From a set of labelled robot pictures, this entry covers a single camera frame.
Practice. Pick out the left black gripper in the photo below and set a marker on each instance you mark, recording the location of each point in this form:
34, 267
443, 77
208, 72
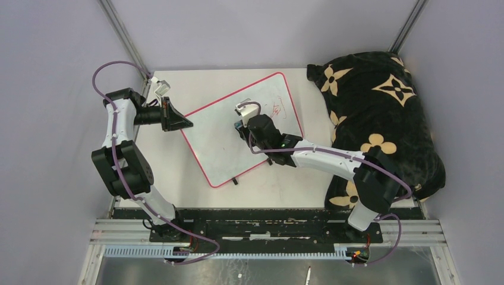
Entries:
170, 119

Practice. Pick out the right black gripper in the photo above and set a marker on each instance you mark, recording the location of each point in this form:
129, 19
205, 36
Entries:
245, 130

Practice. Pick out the red framed whiteboard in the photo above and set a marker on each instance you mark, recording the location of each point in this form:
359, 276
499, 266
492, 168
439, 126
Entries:
215, 143

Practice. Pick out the blue whiteboard eraser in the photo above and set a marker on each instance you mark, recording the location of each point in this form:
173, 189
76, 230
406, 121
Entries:
238, 126

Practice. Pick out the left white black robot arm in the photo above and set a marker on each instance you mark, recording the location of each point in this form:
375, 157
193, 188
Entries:
121, 164

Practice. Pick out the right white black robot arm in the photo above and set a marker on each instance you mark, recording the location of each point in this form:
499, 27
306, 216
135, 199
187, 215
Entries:
372, 173

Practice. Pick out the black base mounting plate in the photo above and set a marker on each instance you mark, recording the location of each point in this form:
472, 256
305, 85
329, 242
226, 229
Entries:
209, 224

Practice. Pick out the black floral plush blanket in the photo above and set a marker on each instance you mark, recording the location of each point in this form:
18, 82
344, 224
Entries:
371, 100

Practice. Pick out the white marker pen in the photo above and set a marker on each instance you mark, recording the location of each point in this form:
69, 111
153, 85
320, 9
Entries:
308, 275

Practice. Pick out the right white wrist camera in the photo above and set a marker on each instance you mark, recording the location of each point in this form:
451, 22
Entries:
248, 109

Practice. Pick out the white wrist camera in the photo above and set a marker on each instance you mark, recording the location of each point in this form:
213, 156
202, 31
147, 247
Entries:
248, 109
161, 87

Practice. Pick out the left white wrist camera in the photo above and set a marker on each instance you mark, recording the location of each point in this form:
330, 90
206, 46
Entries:
161, 87

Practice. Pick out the left aluminium corner post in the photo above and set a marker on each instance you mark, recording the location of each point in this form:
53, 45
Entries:
134, 57

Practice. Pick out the aluminium corner post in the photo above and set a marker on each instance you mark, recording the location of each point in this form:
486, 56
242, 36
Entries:
134, 57
408, 25

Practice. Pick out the blue toothed cable duct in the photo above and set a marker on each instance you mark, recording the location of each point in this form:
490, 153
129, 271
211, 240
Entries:
169, 252

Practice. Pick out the right aluminium corner post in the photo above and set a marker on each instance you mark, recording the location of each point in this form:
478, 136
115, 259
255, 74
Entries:
408, 25

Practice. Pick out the aluminium frame rails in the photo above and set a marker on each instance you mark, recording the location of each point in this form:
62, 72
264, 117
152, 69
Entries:
408, 234

